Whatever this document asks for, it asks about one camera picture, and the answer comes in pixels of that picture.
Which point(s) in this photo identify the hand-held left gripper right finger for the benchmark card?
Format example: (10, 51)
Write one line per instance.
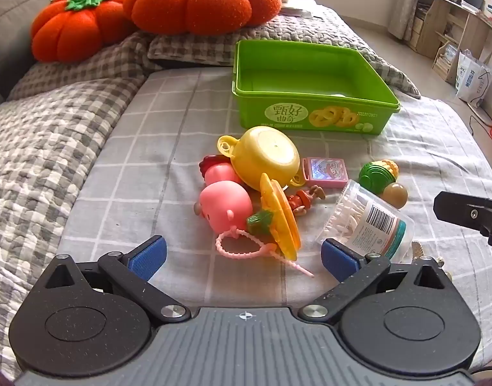
(338, 259)

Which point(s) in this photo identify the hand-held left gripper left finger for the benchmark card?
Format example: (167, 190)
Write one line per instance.
(149, 258)

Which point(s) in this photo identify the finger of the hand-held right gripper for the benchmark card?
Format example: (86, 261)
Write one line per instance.
(467, 213)

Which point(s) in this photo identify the clear cotton swab jar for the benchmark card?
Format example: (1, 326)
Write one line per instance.
(374, 225)

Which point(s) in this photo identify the small brown red figurine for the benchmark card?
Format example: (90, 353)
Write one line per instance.
(300, 202)

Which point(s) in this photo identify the orange yellow toy lid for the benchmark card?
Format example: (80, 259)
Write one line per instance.
(282, 217)

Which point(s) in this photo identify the pink card box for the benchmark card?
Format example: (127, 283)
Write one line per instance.
(326, 172)

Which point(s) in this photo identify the yellow green toy corn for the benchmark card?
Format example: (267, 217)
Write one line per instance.
(371, 175)

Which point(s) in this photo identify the pink rubber chicken toy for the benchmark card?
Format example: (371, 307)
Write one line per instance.
(226, 207)

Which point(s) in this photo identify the yellow toy pot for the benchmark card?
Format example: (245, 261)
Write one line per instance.
(266, 157)

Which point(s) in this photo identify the green plastic box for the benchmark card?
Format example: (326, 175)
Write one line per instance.
(278, 112)

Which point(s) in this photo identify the brown toy ball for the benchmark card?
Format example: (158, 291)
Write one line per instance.
(395, 196)

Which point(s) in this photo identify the green toy stem piece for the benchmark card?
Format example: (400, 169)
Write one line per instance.
(259, 221)

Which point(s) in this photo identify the grey grid bedsheet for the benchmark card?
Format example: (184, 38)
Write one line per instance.
(169, 128)

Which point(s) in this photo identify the white shopping bag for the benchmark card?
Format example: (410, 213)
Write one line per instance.
(471, 76)

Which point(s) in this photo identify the grey checkered quilt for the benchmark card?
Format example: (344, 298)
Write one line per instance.
(40, 148)

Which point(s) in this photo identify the wooden desk with shelves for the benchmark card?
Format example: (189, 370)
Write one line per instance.
(471, 28)

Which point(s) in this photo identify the grey checkered quilted pillow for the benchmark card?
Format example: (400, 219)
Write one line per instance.
(238, 32)

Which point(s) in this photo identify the orange pumpkin cushion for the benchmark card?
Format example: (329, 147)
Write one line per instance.
(69, 28)
(197, 4)

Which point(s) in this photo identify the grey sofa cushion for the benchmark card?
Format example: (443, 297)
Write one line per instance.
(8, 28)

